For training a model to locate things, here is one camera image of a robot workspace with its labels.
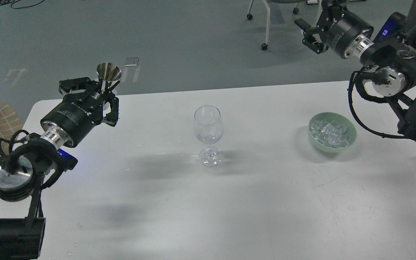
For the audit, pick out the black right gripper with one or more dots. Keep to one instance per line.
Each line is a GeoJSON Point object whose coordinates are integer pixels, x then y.
{"type": "Point", "coordinates": [337, 27]}

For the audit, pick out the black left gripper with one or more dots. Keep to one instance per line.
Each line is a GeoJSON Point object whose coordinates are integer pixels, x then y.
{"type": "Point", "coordinates": [81, 108]}

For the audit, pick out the steel double jigger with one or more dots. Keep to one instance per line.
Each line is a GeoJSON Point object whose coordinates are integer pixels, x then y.
{"type": "Point", "coordinates": [109, 77]}

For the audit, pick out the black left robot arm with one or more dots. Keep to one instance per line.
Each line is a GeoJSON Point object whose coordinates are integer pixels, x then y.
{"type": "Point", "coordinates": [30, 162]}

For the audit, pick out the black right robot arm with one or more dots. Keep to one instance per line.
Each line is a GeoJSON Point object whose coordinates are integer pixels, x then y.
{"type": "Point", "coordinates": [388, 74]}

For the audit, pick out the clear wine glass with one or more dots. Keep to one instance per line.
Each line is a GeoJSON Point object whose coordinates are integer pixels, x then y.
{"type": "Point", "coordinates": [208, 129]}

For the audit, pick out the green bowl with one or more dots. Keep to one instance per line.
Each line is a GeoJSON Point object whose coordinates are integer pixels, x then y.
{"type": "Point", "coordinates": [328, 116]}

